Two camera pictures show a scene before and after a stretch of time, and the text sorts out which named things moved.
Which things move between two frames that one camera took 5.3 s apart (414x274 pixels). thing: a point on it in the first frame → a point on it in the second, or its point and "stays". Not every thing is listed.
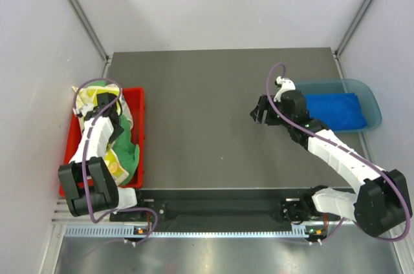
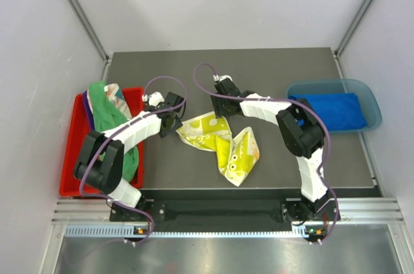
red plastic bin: [134, 99] stays
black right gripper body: [277, 109] → [220, 106]
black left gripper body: [116, 132] → [176, 125]
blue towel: [339, 110] stays
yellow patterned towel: [86, 95] → [208, 132]
